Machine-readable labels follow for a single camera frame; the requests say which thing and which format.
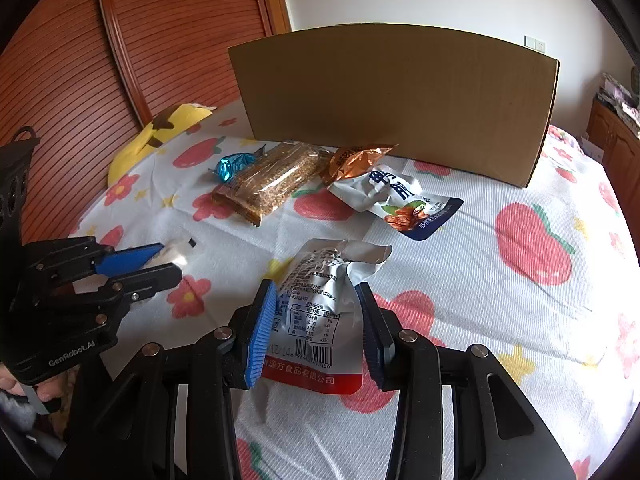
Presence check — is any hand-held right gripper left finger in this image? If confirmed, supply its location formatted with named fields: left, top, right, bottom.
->
left=50, top=280, right=278, bottom=480

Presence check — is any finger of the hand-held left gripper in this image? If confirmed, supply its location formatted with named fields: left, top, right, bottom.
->
left=25, top=236, right=165, bottom=281
left=52, top=262, right=182, bottom=306

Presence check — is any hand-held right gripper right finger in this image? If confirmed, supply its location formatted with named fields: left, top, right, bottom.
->
left=355, top=282, right=576, bottom=480

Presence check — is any small white candy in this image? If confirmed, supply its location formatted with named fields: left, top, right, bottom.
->
left=150, top=236, right=197, bottom=268

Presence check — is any long silver snack packet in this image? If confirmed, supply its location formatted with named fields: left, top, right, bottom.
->
left=270, top=239, right=393, bottom=396

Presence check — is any blue foil candy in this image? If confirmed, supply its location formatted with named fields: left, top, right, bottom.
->
left=215, top=144, right=268, bottom=183

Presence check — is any white and blue snack packet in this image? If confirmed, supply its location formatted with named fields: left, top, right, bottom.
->
left=326, top=162, right=465, bottom=242

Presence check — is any clear sesame bar packet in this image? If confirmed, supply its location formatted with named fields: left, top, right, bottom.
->
left=211, top=142, right=333, bottom=228

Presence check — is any copper foil snack packet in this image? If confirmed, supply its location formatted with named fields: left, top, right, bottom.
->
left=320, top=144, right=399, bottom=185

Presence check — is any brown cardboard box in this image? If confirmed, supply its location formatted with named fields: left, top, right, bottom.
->
left=227, top=22, right=561, bottom=189

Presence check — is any person's left hand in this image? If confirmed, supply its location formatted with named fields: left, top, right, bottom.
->
left=0, top=362, right=76, bottom=403

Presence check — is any strawberry print tablecloth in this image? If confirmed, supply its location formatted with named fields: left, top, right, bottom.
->
left=65, top=97, right=640, bottom=480

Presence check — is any yellow plush toy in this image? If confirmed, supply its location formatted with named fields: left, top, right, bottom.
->
left=107, top=103, right=217, bottom=186

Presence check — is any wooden slatted wardrobe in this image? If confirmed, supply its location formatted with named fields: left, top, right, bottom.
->
left=0, top=0, right=291, bottom=241

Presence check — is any white carton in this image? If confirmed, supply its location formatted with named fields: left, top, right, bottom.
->
left=580, top=135, right=606, bottom=163

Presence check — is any wooden cabinet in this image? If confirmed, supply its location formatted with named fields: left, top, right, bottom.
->
left=585, top=97, right=640, bottom=196

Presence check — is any patterned folded cloth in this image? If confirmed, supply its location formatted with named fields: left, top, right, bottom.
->
left=617, top=95, right=640, bottom=133

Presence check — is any stack of purple boxes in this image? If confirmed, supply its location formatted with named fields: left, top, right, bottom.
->
left=595, top=72, right=633, bottom=107

